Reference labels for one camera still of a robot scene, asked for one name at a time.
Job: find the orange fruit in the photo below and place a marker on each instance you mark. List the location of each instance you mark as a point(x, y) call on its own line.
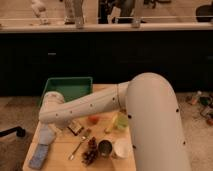
point(93, 119)

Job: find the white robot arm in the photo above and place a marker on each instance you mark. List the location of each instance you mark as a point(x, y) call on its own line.
point(153, 113)

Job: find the wooden table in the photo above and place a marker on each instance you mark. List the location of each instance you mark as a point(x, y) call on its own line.
point(56, 159)

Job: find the black office chair base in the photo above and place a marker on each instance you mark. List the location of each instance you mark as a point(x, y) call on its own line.
point(19, 131)

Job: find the green plastic cup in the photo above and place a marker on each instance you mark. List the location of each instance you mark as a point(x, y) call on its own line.
point(121, 122)

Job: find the green plastic tray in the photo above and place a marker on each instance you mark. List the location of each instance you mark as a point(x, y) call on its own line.
point(68, 88)

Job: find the light blue cloth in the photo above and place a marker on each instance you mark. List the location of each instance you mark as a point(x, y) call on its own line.
point(46, 135)

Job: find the brown snack box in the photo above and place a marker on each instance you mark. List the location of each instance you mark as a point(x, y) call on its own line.
point(75, 128)

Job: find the bunch of dark grapes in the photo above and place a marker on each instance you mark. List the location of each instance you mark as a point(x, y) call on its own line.
point(91, 154)

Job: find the metal fork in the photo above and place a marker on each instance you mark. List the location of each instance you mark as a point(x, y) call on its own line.
point(83, 138)

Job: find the yellow banana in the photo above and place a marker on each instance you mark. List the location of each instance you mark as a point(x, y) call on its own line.
point(111, 125)

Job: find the metal cup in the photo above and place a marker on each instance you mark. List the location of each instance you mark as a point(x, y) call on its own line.
point(105, 148)

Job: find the blue sponge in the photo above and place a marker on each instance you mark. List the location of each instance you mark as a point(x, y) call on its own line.
point(39, 156)

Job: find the white plastic cup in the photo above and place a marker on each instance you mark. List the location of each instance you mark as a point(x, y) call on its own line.
point(121, 148)

